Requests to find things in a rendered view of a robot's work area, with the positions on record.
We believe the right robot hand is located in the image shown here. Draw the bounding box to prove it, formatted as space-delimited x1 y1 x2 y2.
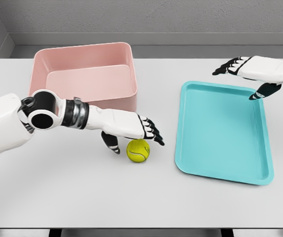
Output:
212 55 283 101

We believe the pink rectangular basket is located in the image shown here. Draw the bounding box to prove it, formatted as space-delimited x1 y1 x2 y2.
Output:
28 42 138 116

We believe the blue rectangular tray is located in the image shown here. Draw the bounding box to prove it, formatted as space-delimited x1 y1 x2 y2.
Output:
174 80 275 186

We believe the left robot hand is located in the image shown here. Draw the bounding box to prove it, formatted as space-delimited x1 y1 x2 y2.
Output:
101 109 165 156

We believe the yellow tennis ball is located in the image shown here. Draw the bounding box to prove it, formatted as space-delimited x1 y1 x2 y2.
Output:
126 139 151 163

